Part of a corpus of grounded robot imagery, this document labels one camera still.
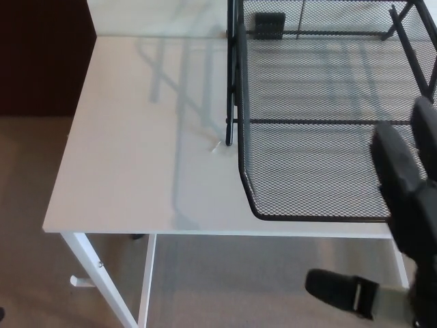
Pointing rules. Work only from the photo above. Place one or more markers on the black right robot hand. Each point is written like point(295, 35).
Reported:
point(420, 222)

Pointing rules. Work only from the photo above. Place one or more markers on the black mesh sliding file tray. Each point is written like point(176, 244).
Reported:
point(307, 171)

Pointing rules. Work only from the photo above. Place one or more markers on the white leg hook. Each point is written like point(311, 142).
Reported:
point(79, 282)

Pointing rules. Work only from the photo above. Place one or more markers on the silver leg bolt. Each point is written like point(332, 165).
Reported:
point(100, 264)

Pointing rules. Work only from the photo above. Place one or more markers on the small black floor object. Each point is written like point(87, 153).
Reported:
point(137, 236)

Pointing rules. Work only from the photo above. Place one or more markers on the clear tape piece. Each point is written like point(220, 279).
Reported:
point(216, 147)

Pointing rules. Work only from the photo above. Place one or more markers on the black rectangular plate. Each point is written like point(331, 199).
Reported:
point(269, 25)

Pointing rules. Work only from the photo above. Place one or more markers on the dark brown wooden cabinet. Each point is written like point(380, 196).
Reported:
point(41, 54)

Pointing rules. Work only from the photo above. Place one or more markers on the white metal table leg frame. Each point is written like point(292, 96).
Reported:
point(402, 270)
point(85, 256)

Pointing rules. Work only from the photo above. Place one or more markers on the black metal file rack frame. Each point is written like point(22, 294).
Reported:
point(229, 136)

